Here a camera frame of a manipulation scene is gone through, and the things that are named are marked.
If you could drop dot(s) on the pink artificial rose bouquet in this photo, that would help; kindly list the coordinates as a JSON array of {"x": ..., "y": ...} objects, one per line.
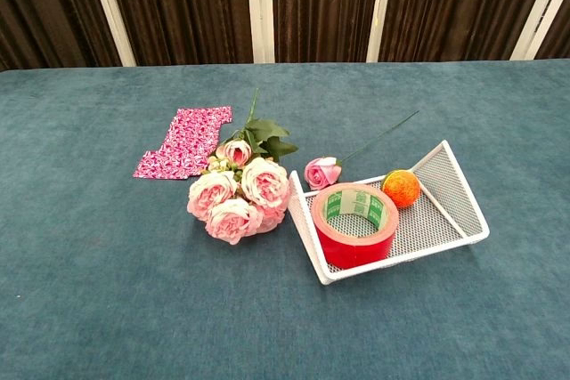
[{"x": 263, "y": 182}]

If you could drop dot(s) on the single pink artificial rose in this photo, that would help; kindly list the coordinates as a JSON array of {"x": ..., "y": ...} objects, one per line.
[{"x": 320, "y": 173}]

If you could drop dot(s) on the large pink floral cloth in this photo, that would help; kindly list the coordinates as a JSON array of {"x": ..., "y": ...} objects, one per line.
[{"x": 187, "y": 139}]

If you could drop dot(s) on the red tape roll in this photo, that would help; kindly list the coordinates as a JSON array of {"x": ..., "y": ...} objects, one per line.
[{"x": 356, "y": 253}]

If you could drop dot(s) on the small orange fruit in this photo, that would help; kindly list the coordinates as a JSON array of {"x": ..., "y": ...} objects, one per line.
[{"x": 401, "y": 188}]

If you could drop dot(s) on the dark brown curtain panel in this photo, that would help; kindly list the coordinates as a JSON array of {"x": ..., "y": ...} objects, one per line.
[
  {"x": 458, "y": 6},
  {"x": 559, "y": 37},
  {"x": 182, "y": 6},
  {"x": 325, "y": 6},
  {"x": 49, "y": 6}
]

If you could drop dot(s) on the teal felt table cover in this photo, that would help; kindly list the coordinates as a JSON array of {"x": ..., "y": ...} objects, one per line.
[{"x": 89, "y": 286}]

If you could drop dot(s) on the white frame post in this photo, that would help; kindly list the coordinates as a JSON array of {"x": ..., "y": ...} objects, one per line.
[
  {"x": 111, "y": 10},
  {"x": 539, "y": 10},
  {"x": 380, "y": 10},
  {"x": 260, "y": 10}
]

